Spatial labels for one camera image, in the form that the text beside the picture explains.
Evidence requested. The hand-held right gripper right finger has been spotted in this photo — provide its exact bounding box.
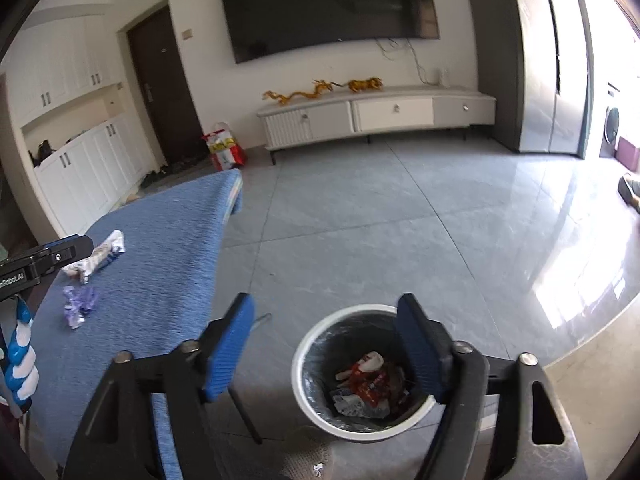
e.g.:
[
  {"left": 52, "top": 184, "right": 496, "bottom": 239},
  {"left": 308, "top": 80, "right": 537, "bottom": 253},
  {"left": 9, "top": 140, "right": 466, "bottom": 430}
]
[{"left": 396, "top": 292, "right": 588, "bottom": 480}]

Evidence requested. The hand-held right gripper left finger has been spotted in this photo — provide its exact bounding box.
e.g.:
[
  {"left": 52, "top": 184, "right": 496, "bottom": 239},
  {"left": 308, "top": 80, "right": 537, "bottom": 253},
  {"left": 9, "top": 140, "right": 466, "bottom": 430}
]
[{"left": 62, "top": 291, "right": 257, "bottom": 480}]

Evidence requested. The white wrapper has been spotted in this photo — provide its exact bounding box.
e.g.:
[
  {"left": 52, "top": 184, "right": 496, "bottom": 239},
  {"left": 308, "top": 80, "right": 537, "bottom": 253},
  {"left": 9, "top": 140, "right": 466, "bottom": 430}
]
[{"left": 62, "top": 230, "right": 126, "bottom": 283}]

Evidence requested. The purple wrapper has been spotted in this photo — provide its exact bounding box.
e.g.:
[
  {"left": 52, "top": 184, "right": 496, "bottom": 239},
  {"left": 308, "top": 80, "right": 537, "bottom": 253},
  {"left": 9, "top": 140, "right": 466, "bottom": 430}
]
[{"left": 62, "top": 285, "right": 100, "bottom": 330}]

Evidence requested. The red snack wrapper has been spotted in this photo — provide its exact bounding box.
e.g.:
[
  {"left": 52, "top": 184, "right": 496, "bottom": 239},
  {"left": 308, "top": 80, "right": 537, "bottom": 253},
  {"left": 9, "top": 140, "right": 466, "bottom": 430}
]
[{"left": 347, "top": 355, "right": 396, "bottom": 406}]

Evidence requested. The round white waste bin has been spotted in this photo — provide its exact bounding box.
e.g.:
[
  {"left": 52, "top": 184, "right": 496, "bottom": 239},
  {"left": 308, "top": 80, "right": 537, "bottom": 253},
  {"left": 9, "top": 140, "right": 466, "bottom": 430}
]
[{"left": 291, "top": 304, "right": 441, "bottom": 442}]

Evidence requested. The person's left hand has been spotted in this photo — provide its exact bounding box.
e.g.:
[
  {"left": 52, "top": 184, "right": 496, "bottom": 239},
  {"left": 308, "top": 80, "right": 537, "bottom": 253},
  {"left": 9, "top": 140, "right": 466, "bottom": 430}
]
[{"left": 0, "top": 297, "right": 40, "bottom": 408}]

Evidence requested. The black metal table leg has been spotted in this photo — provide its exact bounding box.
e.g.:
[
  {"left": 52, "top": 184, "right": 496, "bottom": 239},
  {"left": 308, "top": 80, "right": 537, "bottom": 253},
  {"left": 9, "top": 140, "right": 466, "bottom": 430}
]
[{"left": 227, "top": 390, "right": 264, "bottom": 445}]

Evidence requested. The blue fuzzy table cloth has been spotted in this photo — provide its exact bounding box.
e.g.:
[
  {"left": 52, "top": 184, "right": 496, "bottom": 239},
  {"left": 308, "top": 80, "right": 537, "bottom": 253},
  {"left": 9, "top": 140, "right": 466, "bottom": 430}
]
[{"left": 27, "top": 169, "right": 244, "bottom": 480}]

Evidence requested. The white built-in cabinet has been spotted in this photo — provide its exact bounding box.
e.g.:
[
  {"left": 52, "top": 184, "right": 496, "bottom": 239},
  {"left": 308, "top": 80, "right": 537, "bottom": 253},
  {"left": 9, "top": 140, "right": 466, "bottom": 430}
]
[{"left": 0, "top": 15, "right": 161, "bottom": 231}]

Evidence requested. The black bag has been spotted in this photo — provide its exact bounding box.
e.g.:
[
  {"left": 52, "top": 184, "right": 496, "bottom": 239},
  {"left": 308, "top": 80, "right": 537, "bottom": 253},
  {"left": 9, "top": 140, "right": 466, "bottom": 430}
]
[{"left": 30, "top": 140, "right": 56, "bottom": 166}]

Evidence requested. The grey fuzzy cloth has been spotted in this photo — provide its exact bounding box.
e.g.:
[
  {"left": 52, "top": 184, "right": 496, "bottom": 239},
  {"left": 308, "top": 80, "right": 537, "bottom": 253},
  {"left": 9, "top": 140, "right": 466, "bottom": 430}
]
[{"left": 279, "top": 427, "right": 334, "bottom": 480}]

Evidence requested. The dark brown entrance door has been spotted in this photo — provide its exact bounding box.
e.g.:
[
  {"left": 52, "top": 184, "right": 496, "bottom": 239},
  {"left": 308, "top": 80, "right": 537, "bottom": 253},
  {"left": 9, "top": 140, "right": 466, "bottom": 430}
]
[{"left": 126, "top": 4, "right": 205, "bottom": 166}]

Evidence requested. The red yellow gift bag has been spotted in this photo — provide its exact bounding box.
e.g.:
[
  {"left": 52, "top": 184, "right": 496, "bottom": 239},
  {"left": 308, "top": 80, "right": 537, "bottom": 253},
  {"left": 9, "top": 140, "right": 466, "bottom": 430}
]
[{"left": 201, "top": 122, "right": 247, "bottom": 171}]

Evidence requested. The white television cabinet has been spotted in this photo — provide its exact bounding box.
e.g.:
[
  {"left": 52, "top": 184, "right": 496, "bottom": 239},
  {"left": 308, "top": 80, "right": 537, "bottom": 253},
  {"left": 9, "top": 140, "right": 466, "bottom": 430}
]
[{"left": 257, "top": 85, "right": 497, "bottom": 165}]

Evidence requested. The dark shoe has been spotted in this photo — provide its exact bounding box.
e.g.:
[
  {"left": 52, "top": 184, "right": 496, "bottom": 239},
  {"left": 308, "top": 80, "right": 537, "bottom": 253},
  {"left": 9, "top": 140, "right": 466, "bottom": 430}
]
[{"left": 617, "top": 172, "right": 640, "bottom": 211}]

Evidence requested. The golden dragon ornament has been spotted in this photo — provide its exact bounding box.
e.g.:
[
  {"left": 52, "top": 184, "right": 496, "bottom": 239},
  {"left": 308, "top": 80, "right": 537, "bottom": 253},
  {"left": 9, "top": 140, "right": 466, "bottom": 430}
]
[{"left": 263, "top": 79, "right": 346, "bottom": 107}]

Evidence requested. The purple box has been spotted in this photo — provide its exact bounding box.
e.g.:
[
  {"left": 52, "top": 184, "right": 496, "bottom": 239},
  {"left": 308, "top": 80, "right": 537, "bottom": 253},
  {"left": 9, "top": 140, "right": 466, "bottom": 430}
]
[{"left": 617, "top": 136, "right": 640, "bottom": 171}]

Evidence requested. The white washing machine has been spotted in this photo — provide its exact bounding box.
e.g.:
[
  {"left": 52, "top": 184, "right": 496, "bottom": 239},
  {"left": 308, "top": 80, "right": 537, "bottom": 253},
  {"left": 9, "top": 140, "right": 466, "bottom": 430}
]
[{"left": 600, "top": 82, "right": 623, "bottom": 158}]

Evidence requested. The grey silver refrigerator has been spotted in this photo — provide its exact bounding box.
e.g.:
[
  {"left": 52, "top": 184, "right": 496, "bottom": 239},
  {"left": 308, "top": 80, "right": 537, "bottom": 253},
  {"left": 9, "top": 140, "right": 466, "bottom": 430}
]
[{"left": 460, "top": 0, "right": 596, "bottom": 160}]

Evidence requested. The large black television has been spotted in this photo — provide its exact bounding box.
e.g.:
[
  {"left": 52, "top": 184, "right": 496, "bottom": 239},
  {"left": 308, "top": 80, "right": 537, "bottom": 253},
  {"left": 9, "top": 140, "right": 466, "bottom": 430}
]
[{"left": 217, "top": 0, "right": 441, "bottom": 65}]

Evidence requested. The television cable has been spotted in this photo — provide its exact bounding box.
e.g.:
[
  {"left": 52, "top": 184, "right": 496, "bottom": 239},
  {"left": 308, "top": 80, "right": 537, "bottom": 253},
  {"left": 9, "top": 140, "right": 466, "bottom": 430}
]
[{"left": 377, "top": 37, "right": 441, "bottom": 86}]

